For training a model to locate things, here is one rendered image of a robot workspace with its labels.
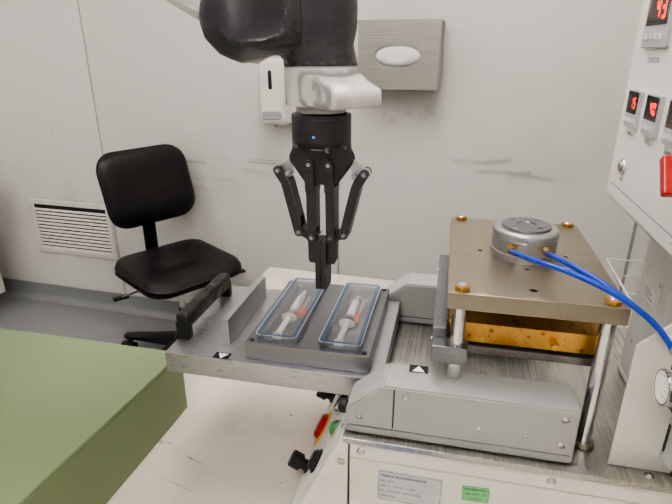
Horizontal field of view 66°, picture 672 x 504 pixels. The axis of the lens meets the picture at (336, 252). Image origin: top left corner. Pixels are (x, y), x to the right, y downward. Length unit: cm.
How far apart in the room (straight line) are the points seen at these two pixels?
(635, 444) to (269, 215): 202
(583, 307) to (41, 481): 64
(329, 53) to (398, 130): 159
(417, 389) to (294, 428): 38
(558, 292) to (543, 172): 164
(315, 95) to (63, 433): 55
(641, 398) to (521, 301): 15
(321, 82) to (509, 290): 30
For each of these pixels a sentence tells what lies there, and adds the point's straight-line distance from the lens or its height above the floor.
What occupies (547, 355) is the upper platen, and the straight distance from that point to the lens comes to 65.
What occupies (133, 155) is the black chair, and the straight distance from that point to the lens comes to 241.
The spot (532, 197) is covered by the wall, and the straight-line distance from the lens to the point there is 224.
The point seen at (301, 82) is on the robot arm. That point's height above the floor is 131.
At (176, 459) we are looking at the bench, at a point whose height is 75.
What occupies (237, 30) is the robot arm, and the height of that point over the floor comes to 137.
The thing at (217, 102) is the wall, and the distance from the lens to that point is 245.
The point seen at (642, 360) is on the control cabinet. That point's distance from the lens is 61.
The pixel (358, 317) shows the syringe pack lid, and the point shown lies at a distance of 73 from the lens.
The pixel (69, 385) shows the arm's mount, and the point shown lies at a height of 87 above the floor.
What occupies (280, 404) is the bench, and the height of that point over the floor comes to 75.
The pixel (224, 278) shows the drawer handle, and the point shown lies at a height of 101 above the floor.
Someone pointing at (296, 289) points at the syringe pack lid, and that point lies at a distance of 81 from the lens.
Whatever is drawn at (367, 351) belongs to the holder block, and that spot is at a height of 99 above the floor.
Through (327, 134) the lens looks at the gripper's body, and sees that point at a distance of 64.
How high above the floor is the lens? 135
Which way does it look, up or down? 22 degrees down
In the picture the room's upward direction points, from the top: straight up
